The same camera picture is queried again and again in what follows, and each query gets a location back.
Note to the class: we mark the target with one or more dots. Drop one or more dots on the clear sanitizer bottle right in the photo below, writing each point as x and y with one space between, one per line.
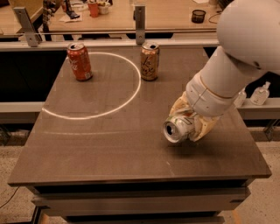
261 94

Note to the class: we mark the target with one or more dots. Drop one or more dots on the red cup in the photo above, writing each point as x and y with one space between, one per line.
93 8

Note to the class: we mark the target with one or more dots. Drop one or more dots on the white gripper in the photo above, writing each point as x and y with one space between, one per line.
207 99

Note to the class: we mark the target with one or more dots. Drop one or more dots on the clear sanitizer bottle left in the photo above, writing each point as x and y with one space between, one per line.
240 98

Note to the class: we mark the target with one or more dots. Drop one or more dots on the red coca-cola can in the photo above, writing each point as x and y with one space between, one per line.
79 60

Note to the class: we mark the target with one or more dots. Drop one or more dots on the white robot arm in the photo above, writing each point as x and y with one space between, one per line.
249 35

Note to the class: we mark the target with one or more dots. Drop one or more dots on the metal bracket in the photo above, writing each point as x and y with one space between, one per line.
139 14
32 37

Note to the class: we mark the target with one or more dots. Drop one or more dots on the green white 7up can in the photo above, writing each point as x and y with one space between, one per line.
178 128

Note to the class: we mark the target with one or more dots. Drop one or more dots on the orange la croix can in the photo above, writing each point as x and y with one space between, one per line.
149 60

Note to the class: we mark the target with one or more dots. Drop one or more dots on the middle metal bracket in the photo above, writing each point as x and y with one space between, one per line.
139 14

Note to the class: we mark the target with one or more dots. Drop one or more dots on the black mesh cup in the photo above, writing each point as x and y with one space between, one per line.
198 16

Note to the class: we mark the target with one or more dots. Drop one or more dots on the left metal bracket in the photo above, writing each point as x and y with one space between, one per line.
32 37

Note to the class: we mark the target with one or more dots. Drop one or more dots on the clear sanitizer bottle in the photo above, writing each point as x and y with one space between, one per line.
240 98
261 94

